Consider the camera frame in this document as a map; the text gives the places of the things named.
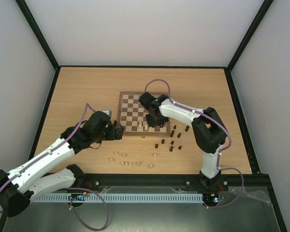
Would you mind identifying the black frame post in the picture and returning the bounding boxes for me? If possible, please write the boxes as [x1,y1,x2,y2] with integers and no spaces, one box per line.
[15,0,59,71]
[227,0,274,72]

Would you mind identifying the white slotted cable duct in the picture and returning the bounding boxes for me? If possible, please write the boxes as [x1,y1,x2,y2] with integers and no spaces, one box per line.
[35,193,203,203]

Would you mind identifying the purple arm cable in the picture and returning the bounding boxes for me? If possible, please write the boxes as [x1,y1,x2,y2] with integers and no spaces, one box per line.
[0,103,97,216]
[145,79,244,209]

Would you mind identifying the black frame post right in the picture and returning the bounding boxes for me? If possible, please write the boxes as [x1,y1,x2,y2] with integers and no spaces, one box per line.
[227,0,274,72]

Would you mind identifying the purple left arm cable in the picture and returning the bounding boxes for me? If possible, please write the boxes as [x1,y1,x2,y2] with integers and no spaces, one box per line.
[0,103,97,216]

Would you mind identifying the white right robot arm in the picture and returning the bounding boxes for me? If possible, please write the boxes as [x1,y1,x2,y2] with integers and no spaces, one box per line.
[139,92,229,189]

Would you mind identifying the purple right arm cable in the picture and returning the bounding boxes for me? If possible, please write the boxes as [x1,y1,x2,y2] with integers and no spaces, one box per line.
[145,79,244,209]

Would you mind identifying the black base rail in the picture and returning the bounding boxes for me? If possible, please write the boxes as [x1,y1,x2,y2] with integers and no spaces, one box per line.
[74,174,273,192]

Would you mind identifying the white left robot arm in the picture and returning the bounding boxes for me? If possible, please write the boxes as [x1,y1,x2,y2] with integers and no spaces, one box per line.
[0,110,124,218]

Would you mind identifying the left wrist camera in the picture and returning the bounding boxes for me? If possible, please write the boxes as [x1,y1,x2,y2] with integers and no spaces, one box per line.
[102,109,112,118]

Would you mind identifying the wooden chess board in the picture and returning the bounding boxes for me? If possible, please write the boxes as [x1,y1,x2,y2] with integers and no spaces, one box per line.
[117,91,170,137]

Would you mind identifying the black frame post left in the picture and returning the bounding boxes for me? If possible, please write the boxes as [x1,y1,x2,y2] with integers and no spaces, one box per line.
[15,0,59,71]

